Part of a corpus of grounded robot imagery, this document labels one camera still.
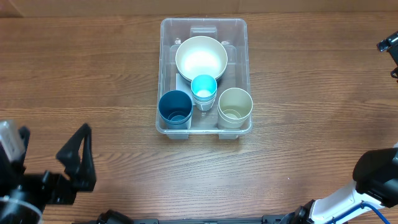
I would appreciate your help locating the cream tall cup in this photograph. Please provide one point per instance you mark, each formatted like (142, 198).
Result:
(235, 105)
(225, 124)

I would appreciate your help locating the light blue small cup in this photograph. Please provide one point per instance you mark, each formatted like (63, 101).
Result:
(204, 86)

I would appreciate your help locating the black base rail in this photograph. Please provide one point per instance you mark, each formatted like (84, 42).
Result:
(113, 217)

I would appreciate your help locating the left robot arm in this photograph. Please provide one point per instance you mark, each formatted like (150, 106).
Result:
(22, 212)

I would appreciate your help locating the green small cup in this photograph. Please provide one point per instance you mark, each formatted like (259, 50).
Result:
(203, 99)

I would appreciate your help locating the pink small cup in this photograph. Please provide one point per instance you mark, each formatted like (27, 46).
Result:
(201, 102)

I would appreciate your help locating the grey small cup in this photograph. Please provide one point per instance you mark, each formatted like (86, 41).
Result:
(204, 106)

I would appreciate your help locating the blue tall cup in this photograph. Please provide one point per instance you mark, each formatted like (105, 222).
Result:
(185, 125)
(175, 107)

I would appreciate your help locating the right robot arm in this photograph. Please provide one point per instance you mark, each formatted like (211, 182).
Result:
(374, 187)

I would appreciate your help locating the clear plastic storage bin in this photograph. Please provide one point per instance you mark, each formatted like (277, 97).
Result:
(232, 33)

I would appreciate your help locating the cream bowl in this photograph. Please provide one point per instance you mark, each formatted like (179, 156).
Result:
(201, 52)
(190, 75)

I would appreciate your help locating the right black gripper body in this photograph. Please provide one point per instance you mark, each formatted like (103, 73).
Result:
(393, 40)

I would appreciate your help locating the blue bowl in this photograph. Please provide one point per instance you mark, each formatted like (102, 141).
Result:
(221, 77)

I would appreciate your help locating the white label in bin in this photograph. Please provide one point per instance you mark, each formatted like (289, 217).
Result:
(183, 85)

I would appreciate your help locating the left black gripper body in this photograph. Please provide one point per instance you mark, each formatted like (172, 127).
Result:
(65, 195)

